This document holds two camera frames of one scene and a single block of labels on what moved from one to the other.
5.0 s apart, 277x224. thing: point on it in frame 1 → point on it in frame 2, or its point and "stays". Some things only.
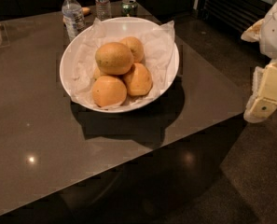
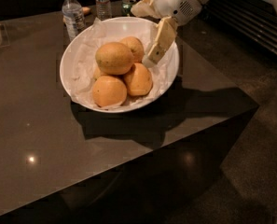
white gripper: [274, 32] → [175, 1]
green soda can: [129, 7] stays
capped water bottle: [72, 15] stays
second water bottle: [102, 0] stays
